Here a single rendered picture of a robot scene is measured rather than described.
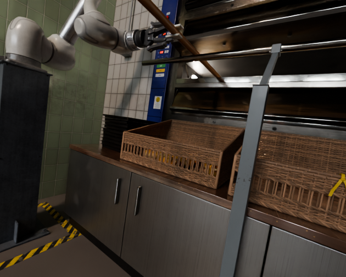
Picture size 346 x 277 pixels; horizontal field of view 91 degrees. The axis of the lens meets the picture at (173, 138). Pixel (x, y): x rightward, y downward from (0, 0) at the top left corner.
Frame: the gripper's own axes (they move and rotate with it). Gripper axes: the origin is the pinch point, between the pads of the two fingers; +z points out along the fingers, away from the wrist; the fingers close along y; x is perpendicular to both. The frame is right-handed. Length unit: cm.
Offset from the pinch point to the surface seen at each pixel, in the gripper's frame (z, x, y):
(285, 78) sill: 42, -53, 4
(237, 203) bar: 38, 7, 59
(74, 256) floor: -40, 9, 120
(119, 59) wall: -105, -54, -19
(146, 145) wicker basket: -10, -4, 51
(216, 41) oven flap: 0.3, -44.6, -18.2
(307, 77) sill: 52, -53, 3
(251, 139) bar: 38, 7, 40
